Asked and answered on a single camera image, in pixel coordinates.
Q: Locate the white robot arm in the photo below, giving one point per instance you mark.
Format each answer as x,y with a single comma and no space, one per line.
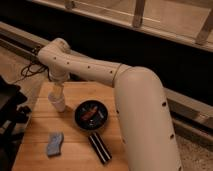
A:
141,105

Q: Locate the black bowl with food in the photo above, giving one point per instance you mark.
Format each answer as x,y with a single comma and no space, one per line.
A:
91,115

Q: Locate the blue sponge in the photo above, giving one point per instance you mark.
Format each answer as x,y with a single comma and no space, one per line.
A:
55,141

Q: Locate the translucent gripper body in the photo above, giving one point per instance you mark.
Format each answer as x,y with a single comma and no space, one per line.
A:
57,90

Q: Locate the black equipment at left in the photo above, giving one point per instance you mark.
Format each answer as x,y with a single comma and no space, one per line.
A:
12,112

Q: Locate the black striped rectangular block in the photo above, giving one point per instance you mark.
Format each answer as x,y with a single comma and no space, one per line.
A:
100,148

